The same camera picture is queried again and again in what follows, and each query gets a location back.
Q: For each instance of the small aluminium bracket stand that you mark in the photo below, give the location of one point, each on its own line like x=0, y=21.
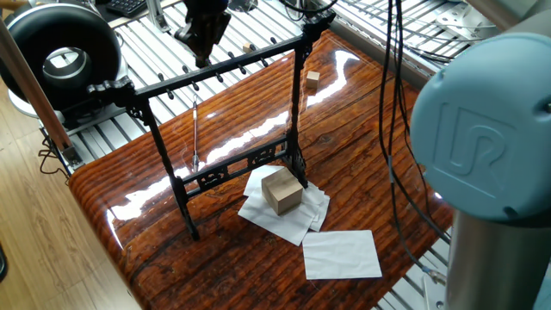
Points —
x=157, y=17

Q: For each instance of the black keyboard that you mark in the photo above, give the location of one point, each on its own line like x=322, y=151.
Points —
x=125, y=6

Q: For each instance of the aluminium profile post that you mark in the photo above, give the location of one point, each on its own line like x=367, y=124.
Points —
x=34, y=94

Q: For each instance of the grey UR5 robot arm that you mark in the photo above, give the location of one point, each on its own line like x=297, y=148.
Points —
x=482, y=129

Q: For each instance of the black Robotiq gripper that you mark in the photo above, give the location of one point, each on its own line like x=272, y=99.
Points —
x=206, y=13

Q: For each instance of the single white paper sheet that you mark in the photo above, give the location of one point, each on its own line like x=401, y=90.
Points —
x=340, y=255

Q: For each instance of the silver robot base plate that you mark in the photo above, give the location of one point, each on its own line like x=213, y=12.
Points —
x=465, y=17

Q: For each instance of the wood grain table mat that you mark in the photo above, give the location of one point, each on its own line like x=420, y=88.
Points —
x=353, y=163

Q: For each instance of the black ornate pen rack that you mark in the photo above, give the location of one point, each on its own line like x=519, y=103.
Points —
x=297, y=107

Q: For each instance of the small wooden cube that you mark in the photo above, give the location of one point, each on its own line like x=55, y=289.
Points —
x=247, y=47
x=313, y=80

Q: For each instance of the thin metal utensil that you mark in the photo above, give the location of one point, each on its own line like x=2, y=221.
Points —
x=195, y=133

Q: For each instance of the large wooden block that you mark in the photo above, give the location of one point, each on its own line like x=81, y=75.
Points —
x=282, y=191

